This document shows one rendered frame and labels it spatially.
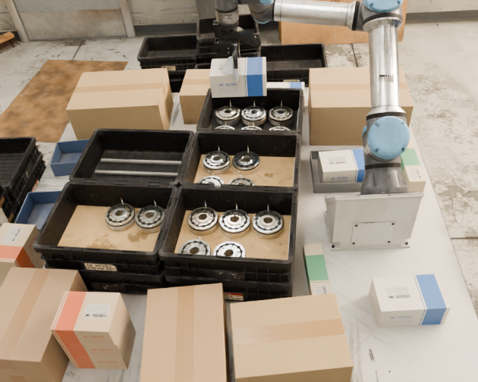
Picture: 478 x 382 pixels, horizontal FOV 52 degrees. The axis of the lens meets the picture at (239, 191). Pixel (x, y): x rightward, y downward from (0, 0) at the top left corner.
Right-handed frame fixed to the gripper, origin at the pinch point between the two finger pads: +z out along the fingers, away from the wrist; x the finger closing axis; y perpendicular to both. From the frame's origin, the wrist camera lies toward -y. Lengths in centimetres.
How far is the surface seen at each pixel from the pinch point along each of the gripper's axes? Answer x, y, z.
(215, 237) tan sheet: 54, 8, 28
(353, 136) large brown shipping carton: -7, -45, 37
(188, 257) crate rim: 70, 13, 18
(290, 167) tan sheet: 20.6, -17.9, 28.6
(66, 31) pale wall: -255, 176, 102
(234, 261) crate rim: 71, 0, 19
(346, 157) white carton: 12, -40, 32
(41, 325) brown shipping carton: 88, 54, 25
